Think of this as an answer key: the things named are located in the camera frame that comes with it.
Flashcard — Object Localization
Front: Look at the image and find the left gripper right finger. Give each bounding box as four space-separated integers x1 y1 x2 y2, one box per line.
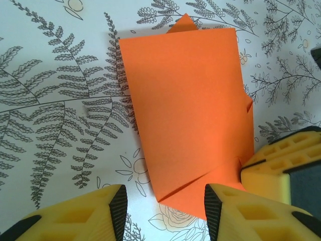
204 183 321 241

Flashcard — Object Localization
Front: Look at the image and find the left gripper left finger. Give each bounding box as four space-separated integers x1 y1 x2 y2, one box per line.
5 184 129 241

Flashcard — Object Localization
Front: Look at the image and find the orange paper sheet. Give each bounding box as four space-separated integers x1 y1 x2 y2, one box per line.
117 13 255 222

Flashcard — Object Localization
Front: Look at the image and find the floral patterned table cover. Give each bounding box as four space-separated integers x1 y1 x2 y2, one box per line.
0 0 321 241

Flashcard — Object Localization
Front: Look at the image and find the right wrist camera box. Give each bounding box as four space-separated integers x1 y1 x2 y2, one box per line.
310 47 321 71

